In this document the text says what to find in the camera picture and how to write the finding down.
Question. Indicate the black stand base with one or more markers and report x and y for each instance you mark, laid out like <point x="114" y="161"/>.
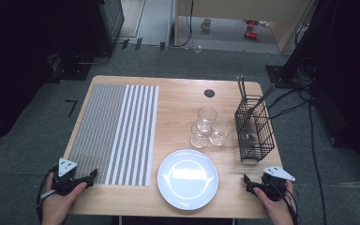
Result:
<point x="72" y="70"/>
<point x="278" y="76"/>

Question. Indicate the silver cutlery piece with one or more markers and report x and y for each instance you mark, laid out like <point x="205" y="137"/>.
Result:
<point x="239" y="86"/>
<point x="264" y="98"/>
<point x="243" y="87"/>

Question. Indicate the black curtain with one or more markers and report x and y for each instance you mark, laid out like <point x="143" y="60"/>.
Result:
<point x="12" y="62"/>
<point x="356" y="93"/>

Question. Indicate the white bag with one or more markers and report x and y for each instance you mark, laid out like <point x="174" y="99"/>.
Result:
<point x="263" y="23"/>

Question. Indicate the grey mug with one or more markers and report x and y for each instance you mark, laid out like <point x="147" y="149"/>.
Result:
<point x="206" y="24"/>

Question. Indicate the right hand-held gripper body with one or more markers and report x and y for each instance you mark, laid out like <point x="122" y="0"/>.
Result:
<point x="273" y="187"/>

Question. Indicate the black cabinet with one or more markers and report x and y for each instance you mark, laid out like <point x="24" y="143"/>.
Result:
<point x="112" y="22"/>

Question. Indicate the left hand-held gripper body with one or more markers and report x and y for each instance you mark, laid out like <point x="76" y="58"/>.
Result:
<point x="64" y="182"/>

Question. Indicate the black stand column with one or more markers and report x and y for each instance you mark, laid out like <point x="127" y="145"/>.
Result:
<point x="309" y="37"/>

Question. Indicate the person's right hand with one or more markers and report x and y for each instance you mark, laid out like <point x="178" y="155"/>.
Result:
<point x="278" y="212"/>

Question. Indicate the black round table grommet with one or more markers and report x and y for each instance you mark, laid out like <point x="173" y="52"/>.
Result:
<point x="209" y="93"/>

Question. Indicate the clear glass object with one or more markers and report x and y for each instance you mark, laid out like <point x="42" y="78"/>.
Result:
<point x="198" y="48"/>

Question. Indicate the white plate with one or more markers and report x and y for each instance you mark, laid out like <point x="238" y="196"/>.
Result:
<point x="187" y="179"/>

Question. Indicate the person's left hand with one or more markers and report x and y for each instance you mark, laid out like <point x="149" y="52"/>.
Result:
<point x="56" y="209"/>

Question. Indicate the clear drinking glass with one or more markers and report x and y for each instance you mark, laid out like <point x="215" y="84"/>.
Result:
<point x="206" y="117"/>
<point x="199" y="139"/>
<point x="220" y="136"/>

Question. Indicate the grey white striped placemat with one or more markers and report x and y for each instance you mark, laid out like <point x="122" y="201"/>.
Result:
<point x="106" y="131"/>

